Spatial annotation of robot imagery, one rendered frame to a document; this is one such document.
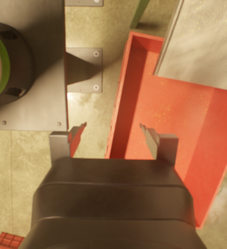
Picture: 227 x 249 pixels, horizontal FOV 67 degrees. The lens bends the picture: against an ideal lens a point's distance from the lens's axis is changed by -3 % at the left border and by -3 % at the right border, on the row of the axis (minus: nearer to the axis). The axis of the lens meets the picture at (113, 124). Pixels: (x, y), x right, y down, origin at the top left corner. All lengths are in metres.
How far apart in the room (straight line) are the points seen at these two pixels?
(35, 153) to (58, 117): 1.17
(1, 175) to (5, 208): 0.34
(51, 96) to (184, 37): 0.29
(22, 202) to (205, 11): 1.78
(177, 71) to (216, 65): 0.09
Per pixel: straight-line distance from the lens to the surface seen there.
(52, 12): 0.37
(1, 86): 0.31
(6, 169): 1.70
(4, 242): 2.09
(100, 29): 1.29
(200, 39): 0.44
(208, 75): 0.48
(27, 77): 0.36
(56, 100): 0.36
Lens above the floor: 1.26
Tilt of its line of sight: 74 degrees down
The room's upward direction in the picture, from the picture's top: 179 degrees clockwise
